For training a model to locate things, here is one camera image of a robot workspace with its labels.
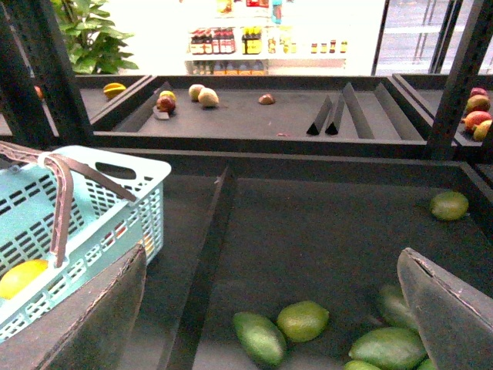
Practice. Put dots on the yellow lemon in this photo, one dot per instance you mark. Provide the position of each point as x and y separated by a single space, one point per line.
20 276

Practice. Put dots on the green lime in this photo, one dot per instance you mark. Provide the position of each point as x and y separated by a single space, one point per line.
449 206
260 338
389 348
303 321

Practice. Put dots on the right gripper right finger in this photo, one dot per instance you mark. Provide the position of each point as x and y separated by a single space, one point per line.
454 319

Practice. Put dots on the green plant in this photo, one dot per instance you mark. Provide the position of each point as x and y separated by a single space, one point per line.
93 43

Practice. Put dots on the bottle shelf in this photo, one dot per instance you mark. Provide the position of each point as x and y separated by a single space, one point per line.
260 38

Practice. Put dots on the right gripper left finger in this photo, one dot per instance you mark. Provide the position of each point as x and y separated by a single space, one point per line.
90 328

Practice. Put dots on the light blue plastic basket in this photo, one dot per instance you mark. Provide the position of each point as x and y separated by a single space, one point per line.
102 228

